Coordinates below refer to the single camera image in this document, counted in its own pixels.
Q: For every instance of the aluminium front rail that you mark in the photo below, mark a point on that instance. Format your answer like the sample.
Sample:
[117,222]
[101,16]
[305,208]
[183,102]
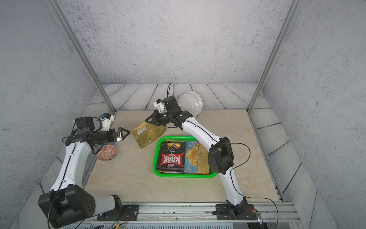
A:
[280,215]

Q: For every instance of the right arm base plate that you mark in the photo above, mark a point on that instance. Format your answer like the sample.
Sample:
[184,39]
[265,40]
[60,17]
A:
[226,212]

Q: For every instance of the tan green chips bag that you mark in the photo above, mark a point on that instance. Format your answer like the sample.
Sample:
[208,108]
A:
[146,133]

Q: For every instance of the white plate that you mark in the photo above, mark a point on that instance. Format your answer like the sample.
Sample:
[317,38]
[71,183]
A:
[192,102]

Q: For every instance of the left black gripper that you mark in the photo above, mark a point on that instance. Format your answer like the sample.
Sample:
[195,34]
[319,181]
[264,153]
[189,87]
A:
[115,139]

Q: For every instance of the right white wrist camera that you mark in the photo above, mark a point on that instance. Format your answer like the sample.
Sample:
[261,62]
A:
[160,106]

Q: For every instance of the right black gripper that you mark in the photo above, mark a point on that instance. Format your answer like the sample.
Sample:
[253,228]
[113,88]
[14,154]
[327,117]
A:
[156,121]

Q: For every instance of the green plastic basket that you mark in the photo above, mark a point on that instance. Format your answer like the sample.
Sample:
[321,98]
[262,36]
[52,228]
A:
[177,138]

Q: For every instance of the tan blue chips bag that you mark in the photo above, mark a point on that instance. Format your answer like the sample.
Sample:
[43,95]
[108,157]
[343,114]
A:
[196,159]

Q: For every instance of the left aluminium frame post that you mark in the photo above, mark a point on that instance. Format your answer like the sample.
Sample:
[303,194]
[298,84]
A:
[62,20]

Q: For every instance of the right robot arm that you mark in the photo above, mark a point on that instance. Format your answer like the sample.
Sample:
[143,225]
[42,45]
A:
[220,153]

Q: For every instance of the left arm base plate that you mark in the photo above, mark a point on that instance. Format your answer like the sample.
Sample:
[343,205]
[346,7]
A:
[128,213]

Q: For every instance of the aluminium frame post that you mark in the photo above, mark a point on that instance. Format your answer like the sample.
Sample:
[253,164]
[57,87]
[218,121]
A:
[274,53]
[62,20]

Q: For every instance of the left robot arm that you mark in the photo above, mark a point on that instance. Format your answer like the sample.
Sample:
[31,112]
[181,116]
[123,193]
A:
[67,202]

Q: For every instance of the right aluminium frame post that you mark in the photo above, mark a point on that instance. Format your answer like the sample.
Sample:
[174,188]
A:
[274,53]

